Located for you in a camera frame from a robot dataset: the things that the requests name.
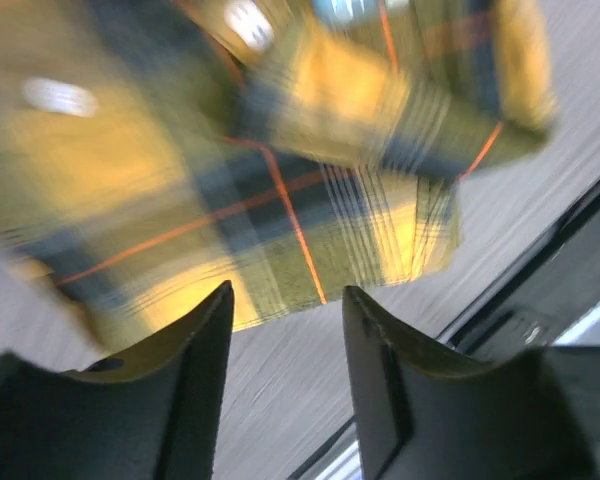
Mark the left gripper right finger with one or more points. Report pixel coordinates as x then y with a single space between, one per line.
425 411

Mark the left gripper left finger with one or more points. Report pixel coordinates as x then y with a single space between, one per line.
151 411

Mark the yellow plaid long sleeve shirt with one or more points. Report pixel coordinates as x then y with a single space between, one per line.
151 150

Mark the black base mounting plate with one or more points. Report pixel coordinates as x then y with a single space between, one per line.
548 299

